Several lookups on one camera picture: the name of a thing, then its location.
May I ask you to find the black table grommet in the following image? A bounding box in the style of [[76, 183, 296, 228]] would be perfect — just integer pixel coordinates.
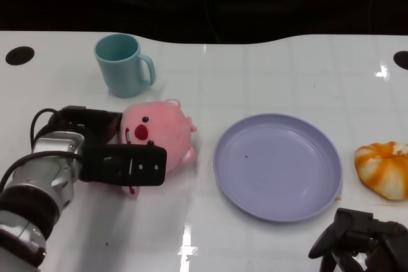
[[393, 50, 408, 71], [5, 46, 35, 66]]

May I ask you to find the teal plastic mug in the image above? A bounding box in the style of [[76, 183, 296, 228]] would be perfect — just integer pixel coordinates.
[[93, 32, 156, 98]]

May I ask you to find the orange white plush toy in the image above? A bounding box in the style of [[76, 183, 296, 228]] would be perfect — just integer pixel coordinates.
[[354, 140, 408, 202]]

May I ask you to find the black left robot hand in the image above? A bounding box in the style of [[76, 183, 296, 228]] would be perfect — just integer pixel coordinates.
[[50, 105, 168, 189]]

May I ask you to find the purple plastic plate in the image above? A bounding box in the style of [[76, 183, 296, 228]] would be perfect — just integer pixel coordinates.
[[212, 112, 344, 224]]

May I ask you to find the pink plush doll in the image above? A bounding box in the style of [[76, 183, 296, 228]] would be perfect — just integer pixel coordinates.
[[116, 98, 198, 195]]

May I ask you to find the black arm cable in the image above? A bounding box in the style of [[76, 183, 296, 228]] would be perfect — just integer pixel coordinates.
[[0, 108, 84, 190]]

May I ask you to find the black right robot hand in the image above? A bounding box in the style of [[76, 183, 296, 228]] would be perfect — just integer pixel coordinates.
[[307, 207, 408, 272]]

